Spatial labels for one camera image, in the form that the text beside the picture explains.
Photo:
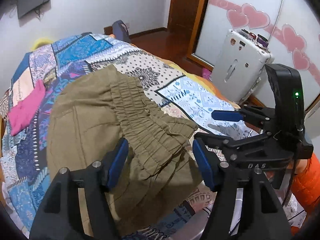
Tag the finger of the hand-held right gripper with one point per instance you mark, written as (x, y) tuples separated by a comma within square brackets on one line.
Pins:
[(225, 116), (237, 146)]

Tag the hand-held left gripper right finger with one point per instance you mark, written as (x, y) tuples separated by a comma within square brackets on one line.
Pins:
[(203, 165)]

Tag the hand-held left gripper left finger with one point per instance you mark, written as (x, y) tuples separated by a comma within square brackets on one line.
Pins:
[(117, 165)]

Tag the khaki pants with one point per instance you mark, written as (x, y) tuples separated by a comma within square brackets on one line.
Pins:
[(87, 130)]

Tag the pink small object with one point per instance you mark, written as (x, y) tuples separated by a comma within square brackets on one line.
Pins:
[(206, 74)]

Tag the purple small box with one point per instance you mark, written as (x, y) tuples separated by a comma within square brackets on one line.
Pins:
[(263, 42)]

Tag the white suitcase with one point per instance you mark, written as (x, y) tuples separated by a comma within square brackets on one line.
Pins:
[(240, 62)]

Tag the pile of small trinkets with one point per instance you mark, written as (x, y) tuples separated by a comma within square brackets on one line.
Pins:
[(247, 33)]

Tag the pink cloth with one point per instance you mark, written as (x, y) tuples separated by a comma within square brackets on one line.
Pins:
[(25, 110)]

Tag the wooden door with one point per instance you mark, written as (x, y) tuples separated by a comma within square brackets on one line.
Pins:
[(182, 5)]

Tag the patchwork printed blanket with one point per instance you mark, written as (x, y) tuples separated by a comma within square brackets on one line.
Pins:
[(75, 47)]

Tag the grey bag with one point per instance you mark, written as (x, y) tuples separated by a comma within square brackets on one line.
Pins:
[(120, 30)]

